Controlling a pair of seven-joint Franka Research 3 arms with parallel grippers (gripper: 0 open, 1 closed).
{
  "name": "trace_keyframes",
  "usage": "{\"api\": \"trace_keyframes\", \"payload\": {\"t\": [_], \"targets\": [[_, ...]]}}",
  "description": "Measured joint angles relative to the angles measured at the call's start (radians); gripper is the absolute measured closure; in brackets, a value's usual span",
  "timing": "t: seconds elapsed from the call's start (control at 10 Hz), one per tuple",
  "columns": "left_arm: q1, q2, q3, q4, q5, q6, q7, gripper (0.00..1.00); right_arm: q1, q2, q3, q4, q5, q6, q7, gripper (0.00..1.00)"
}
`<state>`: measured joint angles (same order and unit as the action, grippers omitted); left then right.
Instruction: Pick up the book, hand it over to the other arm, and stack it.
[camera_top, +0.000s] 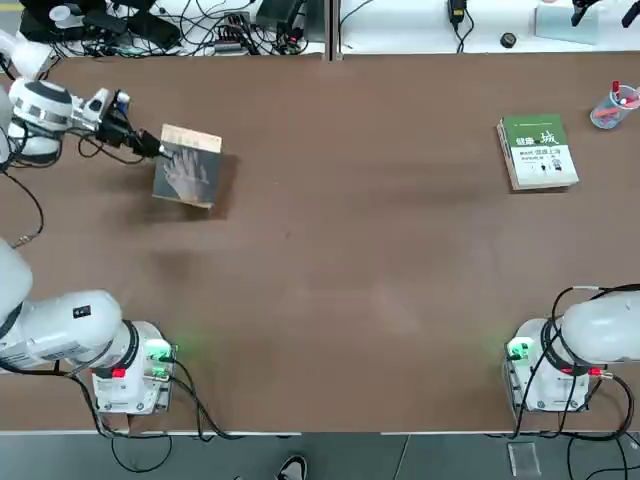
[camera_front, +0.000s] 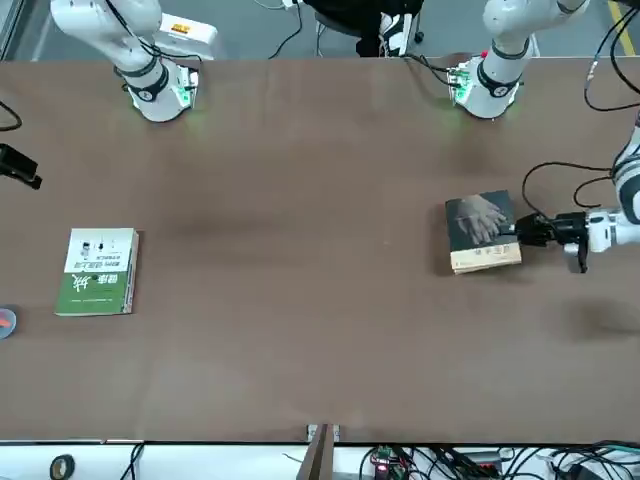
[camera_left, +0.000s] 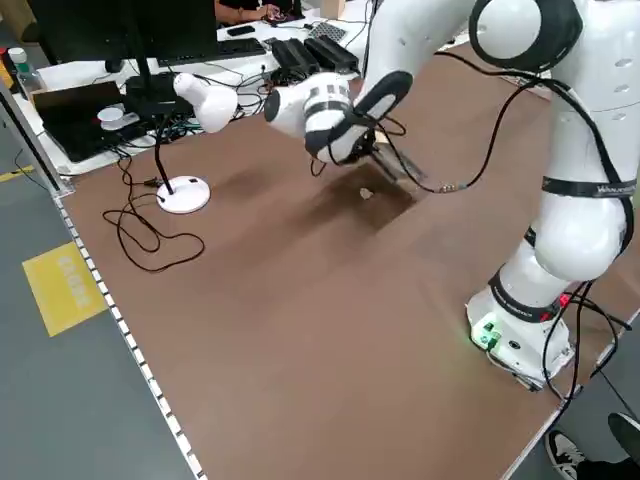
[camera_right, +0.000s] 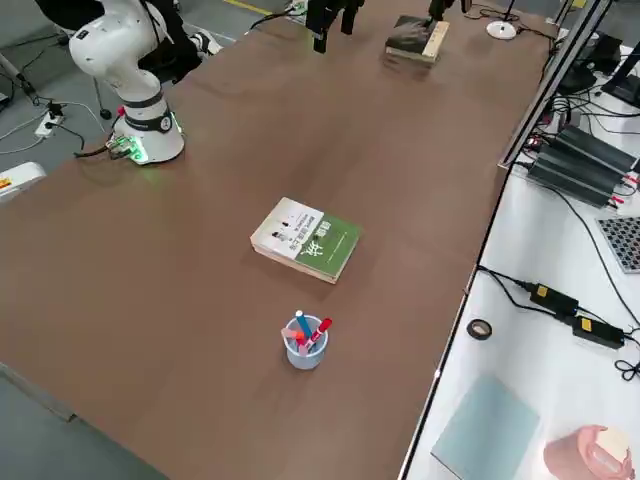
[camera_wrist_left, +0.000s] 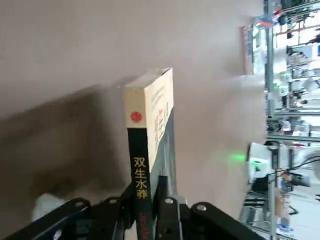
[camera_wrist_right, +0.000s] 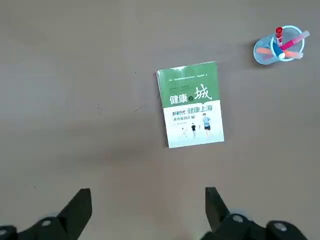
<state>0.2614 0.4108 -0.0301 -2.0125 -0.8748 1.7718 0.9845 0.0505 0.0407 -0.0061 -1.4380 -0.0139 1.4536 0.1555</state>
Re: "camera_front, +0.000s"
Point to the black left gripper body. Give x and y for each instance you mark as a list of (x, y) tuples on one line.
[(570, 227)]

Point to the dark book with hands cover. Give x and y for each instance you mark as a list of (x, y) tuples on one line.
[(480, 225)]

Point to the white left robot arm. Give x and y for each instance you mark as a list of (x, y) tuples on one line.
[(492, 85)]

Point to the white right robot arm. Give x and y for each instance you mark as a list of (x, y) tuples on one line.
[(145, 85)]

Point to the green and white book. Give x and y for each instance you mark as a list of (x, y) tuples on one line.
[(95, 272)]

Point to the orange highlighter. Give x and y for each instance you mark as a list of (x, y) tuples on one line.
[(4, 320)]

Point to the white control box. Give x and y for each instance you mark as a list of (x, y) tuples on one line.
[(195, 32)]

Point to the grey usb hub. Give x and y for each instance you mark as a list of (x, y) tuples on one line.
[(482, 462)]

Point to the person's black white shoe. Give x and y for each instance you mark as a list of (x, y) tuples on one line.
[(390, 32)]

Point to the circuit board with red light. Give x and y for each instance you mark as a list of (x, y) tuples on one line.
[(382, 457)]

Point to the person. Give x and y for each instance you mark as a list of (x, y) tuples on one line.
[(360, 15)]

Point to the black stool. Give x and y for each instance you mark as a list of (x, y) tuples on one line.
[(332, 25)]

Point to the black tape roll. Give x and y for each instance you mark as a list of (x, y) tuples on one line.
[(56, 466)]

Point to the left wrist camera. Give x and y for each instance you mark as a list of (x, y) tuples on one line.
[(575, 257)]

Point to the aluminium frame post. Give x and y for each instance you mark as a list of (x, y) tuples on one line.
[(320, 450)]

